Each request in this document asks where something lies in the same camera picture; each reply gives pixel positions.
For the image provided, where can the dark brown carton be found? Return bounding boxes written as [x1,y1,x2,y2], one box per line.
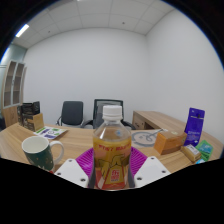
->
[17,101,45,132]

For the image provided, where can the black office chair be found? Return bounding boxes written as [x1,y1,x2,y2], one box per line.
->
[55,100,84,128]

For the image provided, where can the yellow-labelled drink bottle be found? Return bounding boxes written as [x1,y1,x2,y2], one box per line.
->
[92,104,133,191]

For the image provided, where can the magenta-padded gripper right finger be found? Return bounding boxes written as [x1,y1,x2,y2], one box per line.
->
[128,146,172,188]

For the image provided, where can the green and purple leaflet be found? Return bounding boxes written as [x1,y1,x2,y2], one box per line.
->
[33,126,68,141]

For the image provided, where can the wooden glass-door cabinet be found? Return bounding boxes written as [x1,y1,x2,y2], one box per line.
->
[1,59,28,128]

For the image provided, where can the green and white mug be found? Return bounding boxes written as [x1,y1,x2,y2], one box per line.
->
[21,135,65,173]

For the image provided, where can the small tan box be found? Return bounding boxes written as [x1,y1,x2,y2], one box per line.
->
[180,143,202,164]

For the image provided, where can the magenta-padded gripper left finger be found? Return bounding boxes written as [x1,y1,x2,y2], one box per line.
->
[54,147,98,189]

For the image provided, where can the green flat box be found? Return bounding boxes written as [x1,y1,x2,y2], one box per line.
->
[194,139,214,163]

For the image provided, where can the round white printed disc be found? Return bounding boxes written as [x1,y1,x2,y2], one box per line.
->
[130,129,167,148]

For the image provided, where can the purple upright package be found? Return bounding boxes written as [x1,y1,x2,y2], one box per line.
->
[183,107,206,147]

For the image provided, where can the grey mesh office chair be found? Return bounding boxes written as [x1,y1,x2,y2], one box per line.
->
[80,98,137,131]

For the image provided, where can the orange-brown cardboard box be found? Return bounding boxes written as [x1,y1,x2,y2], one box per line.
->
[153,129,188,156]

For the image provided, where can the small ceiling light panel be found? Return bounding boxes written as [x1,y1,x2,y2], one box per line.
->
[15,23,30,38]

